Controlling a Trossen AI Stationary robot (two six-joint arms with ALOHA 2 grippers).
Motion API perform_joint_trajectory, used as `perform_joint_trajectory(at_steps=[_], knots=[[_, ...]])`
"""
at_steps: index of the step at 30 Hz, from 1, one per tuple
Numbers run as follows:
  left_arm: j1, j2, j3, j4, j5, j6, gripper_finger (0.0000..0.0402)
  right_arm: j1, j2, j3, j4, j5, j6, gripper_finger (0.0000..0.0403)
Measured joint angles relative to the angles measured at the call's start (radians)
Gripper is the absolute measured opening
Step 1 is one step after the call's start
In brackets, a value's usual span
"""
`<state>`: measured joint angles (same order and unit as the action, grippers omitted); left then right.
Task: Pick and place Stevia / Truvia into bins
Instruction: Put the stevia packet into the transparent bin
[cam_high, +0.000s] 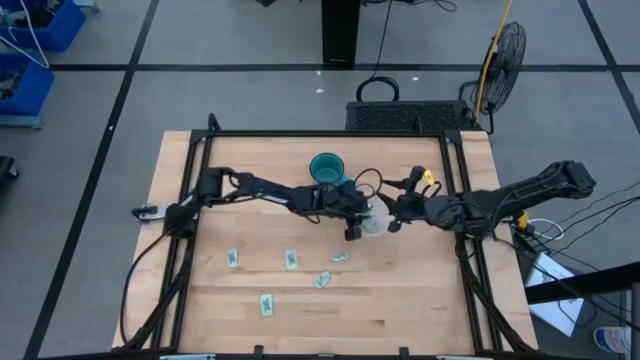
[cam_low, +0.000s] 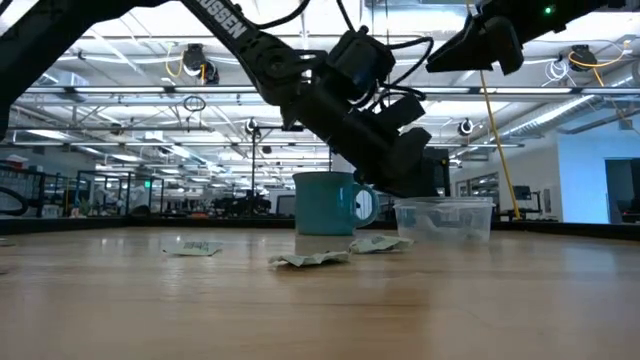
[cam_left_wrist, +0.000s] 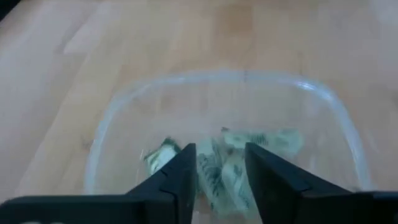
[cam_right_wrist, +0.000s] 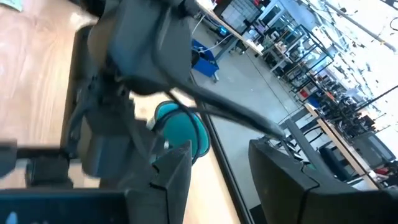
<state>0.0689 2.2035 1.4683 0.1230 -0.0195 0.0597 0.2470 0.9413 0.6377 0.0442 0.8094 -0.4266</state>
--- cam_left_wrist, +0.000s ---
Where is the green white stevia packet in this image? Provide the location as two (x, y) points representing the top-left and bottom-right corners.
(217, 155), (259, 218)
(143, 136), (183, 175)
(195, 138), (228, 215)
(221, 126), (304, 156)

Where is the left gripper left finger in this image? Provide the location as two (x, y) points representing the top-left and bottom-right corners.
(0, 142), (197, 224)

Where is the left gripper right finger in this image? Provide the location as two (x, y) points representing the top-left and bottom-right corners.
(245, 142), (398, 224)

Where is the clear plastic container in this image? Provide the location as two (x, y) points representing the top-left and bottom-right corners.
(83, 68), (376, 224)

